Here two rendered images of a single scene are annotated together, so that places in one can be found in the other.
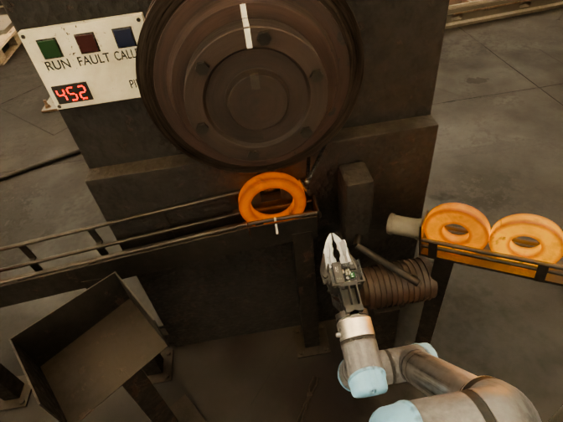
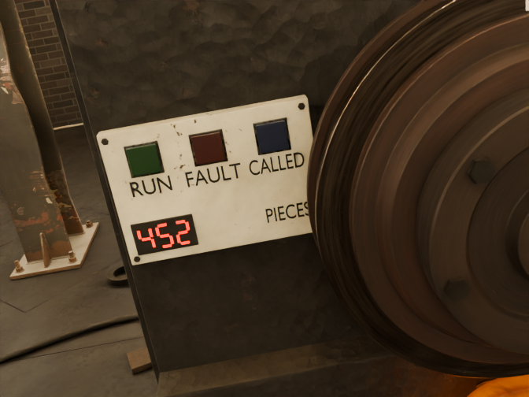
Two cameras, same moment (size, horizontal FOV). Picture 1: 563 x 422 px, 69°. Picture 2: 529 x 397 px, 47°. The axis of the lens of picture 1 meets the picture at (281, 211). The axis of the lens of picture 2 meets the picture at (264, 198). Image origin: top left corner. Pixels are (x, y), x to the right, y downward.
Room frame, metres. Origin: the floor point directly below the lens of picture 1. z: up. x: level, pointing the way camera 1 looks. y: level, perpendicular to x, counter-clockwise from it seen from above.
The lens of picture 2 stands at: (0.22, 0.29, 1.41)
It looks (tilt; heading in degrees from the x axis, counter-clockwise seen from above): 22 degrees down; 2
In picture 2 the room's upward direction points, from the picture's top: 10 degrees counter-clockwise
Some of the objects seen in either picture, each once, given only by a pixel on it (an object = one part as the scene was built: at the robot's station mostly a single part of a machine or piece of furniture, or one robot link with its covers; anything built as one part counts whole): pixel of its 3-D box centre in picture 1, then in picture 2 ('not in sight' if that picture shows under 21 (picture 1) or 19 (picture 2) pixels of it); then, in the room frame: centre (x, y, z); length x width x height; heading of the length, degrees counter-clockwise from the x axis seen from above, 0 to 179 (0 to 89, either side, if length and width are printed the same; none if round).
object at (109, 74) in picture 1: (97, 64); (216, 183); (0.94, 0.37, 1.15); 0.26 x 0.02 x 0.18; 92
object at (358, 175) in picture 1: (353, 203); not in sight; (0.87, -0.21, 0.68); 0.11 x 0.08 x 0.24; 2
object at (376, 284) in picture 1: (391, 320); not in sight; (0.72, -0.31, 0.27); 0.22 x 0.13 x 0.53; 92
